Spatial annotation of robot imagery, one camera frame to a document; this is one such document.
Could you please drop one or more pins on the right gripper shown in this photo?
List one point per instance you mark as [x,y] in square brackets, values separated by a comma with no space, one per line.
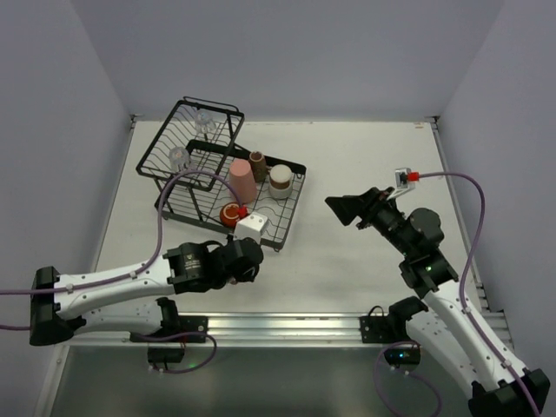
[367,209]

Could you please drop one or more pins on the tall pink cup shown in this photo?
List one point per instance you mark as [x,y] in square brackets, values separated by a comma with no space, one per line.
[242,180]

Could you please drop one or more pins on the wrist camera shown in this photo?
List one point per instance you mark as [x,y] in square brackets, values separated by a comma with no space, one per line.
[252,226]
[405,181]

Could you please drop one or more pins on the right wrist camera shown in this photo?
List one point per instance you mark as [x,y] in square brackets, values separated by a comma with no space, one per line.
[405,181]

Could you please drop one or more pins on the control box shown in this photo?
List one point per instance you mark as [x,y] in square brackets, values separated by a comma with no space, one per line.
[163,356]
[405,358]

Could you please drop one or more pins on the brown mug with handle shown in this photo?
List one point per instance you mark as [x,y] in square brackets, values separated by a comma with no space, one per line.
[258,165]

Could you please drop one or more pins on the right control box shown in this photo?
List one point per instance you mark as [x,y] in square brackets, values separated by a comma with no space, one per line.
[405,358]

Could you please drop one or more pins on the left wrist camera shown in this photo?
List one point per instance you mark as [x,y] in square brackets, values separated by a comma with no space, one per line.
[252,226]

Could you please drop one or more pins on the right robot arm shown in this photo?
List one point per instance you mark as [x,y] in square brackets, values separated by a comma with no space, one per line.
[439,317]

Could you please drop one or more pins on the clear glass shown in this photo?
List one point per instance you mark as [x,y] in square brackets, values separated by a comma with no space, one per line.
[180,159]
[204,122]

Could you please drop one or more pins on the black wire dish rack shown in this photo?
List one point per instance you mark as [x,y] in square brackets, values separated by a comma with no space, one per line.
[198,199]

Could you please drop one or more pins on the left control box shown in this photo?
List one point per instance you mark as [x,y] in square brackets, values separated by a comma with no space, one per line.
[163,356]

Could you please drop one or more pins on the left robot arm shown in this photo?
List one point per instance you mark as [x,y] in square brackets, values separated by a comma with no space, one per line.
[137,298]

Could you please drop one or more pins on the red orange mug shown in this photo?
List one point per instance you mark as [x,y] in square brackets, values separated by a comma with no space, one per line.
[230,214]

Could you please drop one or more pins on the aluminium mounting rail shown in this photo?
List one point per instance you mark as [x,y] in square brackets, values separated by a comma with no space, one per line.
[251,365]

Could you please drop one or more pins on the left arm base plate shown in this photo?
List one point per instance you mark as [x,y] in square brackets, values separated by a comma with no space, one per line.
[194,327]

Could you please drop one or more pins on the clear glass far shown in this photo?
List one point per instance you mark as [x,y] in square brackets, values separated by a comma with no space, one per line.
[204,122]

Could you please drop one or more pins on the clear glass near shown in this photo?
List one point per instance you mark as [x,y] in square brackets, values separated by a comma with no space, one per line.
[180,159]

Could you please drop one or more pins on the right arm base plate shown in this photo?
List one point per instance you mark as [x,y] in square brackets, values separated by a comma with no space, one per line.
[386,329]

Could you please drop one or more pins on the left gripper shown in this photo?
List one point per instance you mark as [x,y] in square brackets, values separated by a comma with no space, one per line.
[237,250]

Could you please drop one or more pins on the white and brown cup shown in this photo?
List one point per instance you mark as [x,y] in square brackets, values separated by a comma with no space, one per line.
[280,182]

